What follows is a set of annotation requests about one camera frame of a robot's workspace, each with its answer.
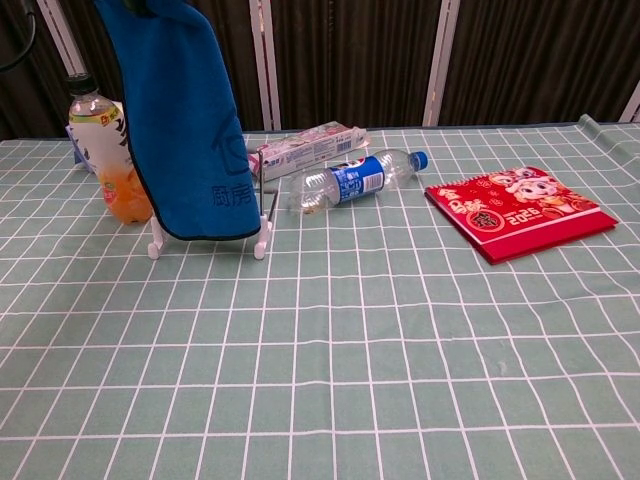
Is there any black and blue cloth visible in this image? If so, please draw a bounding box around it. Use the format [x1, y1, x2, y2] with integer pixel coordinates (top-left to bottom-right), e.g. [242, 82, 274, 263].
[92, 0, 264, 242]

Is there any dark pleated screen panel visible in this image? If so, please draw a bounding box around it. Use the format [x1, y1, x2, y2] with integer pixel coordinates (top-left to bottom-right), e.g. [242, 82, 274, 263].
[59, 0, 266, 134]
[269, 0, 441, 130]
[0, 0, 71, 142]
[438, 0, 640, 126]

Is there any orange juice bottle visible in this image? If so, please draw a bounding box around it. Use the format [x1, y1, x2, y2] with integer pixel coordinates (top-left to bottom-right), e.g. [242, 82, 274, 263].
[67, 72, 154, 225]

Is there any white lavender food bag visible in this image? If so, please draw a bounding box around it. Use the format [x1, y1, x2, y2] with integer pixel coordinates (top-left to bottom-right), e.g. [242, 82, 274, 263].
[64, 101, 126, 175]

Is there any pink toothpaste box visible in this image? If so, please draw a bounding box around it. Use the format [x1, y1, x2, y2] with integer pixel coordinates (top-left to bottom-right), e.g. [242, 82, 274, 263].
[243, 121, 371, 182]

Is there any clear Pepsi bottle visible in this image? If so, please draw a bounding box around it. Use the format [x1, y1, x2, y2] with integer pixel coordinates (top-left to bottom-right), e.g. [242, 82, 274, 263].
[287, 148, 430, 215]

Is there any green checked tablecloth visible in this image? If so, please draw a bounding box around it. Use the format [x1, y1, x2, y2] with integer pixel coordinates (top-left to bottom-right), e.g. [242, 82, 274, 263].
[0, 113, 640, 480]

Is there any red desk calendar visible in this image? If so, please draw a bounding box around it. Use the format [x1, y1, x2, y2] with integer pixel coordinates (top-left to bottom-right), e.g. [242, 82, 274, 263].
[423, 166, 621, 266]

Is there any white screen frame post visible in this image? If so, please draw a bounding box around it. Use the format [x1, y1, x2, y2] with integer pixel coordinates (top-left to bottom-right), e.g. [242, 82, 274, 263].
[35, 0, 90, 81]
[618, 77, 640, 124]
[248, 0, 282, 132]
[421, 0, 462, 127]

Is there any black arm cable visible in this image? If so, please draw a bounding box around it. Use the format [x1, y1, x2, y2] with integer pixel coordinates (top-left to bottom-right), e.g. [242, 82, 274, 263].
[0, 0, 40, 71]

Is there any metal wire rack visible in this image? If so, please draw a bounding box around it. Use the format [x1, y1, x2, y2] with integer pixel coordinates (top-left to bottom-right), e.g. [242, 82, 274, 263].
[147, 149, 280, 260]

